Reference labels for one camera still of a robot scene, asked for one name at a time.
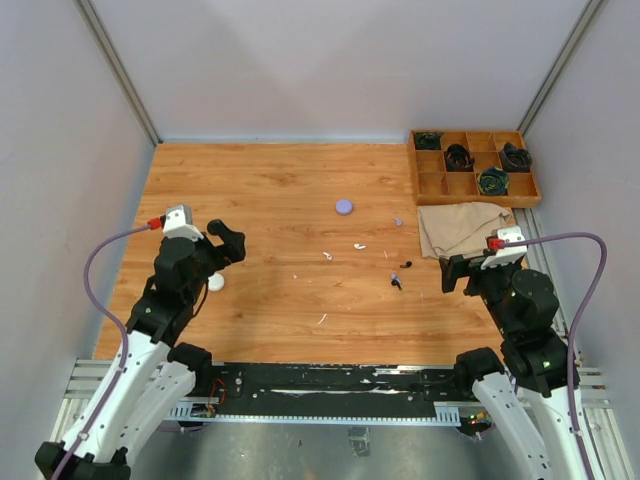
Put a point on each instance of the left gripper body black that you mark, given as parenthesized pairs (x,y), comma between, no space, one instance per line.
(210,259)

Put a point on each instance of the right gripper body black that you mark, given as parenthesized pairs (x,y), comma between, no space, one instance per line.
(490,285)

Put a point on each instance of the white earbud charging case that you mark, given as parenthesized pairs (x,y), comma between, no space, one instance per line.
(216,282)

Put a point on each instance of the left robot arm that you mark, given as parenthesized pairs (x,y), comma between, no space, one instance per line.
(152,370)

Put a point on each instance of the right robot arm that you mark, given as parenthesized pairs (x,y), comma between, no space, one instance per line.
(531,388)

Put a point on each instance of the purple earbud charging case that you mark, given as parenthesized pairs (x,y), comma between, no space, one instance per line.
(344,207)

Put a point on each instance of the beige folded cloth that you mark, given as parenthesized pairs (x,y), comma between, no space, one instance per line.
(459,229)

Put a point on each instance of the rolled blue patterned tie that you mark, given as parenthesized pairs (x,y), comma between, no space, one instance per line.
(493,181)

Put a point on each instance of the wooden compartment tray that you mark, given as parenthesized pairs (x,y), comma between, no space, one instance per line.
(432,184)

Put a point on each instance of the rolled black tie centre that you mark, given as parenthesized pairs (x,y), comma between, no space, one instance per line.
(458,159)

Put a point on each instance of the rolled black tie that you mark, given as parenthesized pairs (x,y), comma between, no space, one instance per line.
(458,159)
(514,159)

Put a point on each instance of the rolled black tie right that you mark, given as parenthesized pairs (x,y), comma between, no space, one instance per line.
(514,159)

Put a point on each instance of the rolled dark tie top-left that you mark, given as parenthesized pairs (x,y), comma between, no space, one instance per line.
(427,140)

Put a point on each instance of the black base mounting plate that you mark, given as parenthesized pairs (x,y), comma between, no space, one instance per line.
(325,387)

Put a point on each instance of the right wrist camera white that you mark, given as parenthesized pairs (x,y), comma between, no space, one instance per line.
(504,247)

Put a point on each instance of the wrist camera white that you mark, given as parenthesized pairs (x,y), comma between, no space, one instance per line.
(504,247)
(179,224)

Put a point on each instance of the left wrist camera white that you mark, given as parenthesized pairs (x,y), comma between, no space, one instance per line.
(179,224)

